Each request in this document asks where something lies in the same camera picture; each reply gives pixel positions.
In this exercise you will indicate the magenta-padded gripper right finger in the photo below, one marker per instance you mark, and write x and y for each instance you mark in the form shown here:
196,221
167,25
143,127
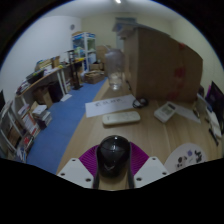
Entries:
151,170

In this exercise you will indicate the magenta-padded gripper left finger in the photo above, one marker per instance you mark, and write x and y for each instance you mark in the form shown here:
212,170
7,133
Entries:
75,170

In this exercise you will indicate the black computer mouse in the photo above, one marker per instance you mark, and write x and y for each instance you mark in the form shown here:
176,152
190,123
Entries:
113,155

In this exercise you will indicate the round white printed mouse pad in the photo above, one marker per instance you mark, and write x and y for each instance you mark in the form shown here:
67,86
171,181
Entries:
185,156

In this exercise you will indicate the white remote control with buttons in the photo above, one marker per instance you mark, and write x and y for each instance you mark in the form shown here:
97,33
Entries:
164,112

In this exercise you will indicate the stack of books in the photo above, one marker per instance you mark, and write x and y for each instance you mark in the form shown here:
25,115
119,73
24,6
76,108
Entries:
42,115

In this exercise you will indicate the white bookshelf with books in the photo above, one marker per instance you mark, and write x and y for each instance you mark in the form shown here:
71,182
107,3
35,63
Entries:
16,133

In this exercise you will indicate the long black pen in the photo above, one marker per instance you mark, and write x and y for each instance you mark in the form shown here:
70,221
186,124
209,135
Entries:
213,136

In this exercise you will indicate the open white book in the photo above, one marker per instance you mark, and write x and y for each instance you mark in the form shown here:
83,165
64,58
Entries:
213,120

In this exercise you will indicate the cardboard box under desk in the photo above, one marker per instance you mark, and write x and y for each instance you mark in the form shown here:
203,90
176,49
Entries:
42,96

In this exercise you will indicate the black box under desk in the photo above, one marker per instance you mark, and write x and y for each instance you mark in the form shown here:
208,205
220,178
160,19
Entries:
55,91

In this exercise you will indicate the open cardboard box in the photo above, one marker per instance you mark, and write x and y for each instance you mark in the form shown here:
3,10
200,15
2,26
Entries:
94,76

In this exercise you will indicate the black monitor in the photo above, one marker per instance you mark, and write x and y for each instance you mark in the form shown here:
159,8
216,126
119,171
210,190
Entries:
216,100

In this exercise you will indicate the wooden side desk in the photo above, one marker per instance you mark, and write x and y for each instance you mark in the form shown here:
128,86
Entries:
43,78

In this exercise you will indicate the black tiered stand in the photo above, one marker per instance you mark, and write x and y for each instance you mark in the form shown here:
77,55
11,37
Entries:
75,70

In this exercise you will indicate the large brown cardboard box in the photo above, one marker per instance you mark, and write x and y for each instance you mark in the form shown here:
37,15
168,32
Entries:
163,63

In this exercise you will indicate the clear plastic jar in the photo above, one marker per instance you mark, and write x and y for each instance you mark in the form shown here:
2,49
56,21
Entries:
115,68

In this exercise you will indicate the white shelf unit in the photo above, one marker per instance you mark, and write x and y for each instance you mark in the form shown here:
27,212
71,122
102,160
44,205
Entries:
84,46

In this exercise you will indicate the round wall clock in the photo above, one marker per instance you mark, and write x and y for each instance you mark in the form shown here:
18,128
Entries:
72,27

